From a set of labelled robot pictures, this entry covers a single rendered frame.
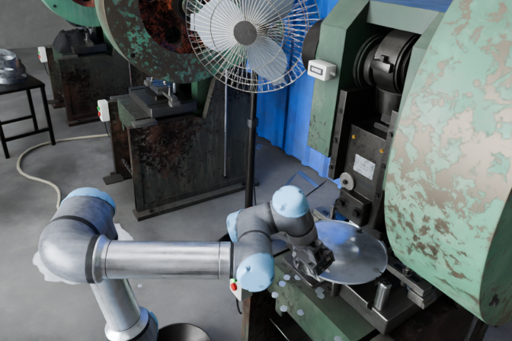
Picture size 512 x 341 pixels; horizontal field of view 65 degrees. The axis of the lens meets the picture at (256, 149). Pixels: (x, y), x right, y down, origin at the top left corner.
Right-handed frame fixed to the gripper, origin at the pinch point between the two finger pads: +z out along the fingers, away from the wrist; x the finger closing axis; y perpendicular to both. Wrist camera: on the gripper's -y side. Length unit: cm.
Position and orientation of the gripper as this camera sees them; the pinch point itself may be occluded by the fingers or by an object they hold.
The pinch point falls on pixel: (313, 270)
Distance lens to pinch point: 120.8
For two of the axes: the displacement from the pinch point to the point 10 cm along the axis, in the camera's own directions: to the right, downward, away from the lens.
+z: 3.0, 7.1, 6.4
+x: 7.5, -5.9, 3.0
